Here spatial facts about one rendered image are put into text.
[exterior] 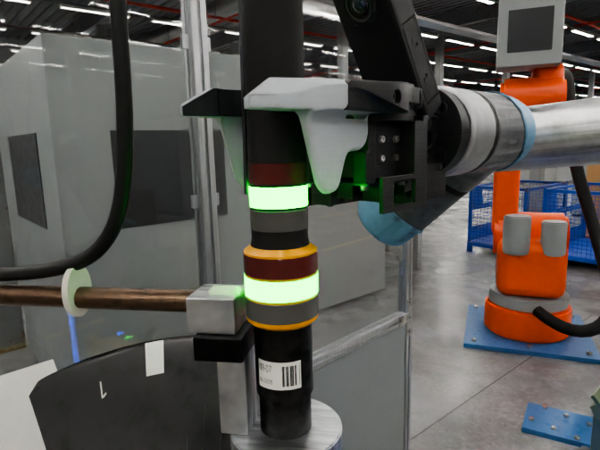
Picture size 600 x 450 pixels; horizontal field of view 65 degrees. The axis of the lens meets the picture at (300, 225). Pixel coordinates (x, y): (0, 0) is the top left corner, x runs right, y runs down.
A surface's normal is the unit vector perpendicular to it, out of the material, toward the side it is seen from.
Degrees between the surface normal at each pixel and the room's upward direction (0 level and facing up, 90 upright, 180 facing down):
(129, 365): 49
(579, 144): 108
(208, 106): 90
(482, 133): 93
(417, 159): 90
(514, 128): 88
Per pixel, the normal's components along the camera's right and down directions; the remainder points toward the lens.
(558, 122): -0.44, -0.22
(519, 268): -0.37, 0.17
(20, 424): 0.53, -0.55
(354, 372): 0.71, 0.10
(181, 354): 0.04, -0.58
